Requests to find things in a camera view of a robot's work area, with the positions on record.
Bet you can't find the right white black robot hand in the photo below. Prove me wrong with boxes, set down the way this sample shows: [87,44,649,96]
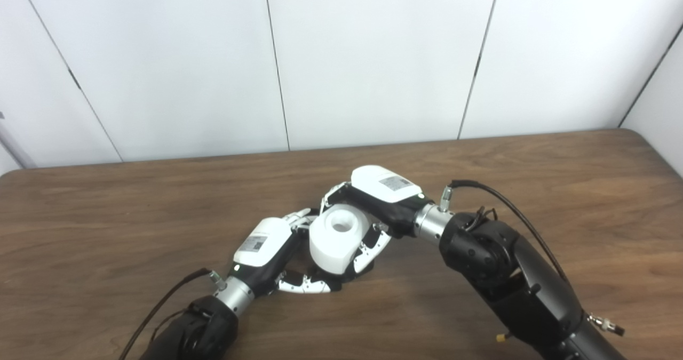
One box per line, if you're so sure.
[319,165,435,283]

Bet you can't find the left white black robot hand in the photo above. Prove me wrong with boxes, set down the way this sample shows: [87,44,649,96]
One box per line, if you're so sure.
[229,208,342,297]

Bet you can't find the black flanged holder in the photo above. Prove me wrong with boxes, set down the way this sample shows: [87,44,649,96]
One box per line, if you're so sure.
[314,267,354,285]

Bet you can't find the round white plastic piece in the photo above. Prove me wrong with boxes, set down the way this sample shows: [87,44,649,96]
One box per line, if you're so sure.
[309,204,370,276]

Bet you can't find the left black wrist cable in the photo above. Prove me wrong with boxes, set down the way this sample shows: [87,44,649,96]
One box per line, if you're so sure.
[118,267,227,360]

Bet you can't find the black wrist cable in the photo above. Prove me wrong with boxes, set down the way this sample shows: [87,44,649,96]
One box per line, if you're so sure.
[118,267,227,360]
[440,180,569,283]

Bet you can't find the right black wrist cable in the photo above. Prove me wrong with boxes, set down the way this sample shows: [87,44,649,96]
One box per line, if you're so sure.
[440,180,569,283]

